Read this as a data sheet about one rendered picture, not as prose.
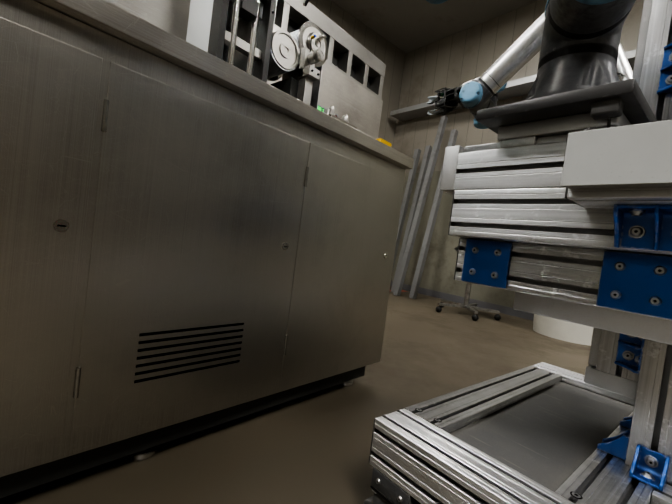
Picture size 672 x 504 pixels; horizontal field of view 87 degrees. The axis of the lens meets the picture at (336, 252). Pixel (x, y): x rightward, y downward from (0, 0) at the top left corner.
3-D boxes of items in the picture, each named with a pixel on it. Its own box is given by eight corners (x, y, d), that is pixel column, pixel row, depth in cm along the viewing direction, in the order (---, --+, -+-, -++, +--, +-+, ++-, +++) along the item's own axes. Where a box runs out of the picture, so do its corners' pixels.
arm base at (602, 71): (631, 124, 62) (640, 67, 61) (609, 92, 52) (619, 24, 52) (538, 136, 73) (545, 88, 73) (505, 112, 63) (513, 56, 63)
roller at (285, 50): (270, 59, 117) (274, 22, 116) (227, 75, 134) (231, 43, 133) (297, 75, 126) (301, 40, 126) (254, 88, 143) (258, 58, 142)
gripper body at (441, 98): (433, 91, 148) (457, 81, 138) (447, 93, 152) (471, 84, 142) (433, 110, 148) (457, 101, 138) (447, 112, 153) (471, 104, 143)
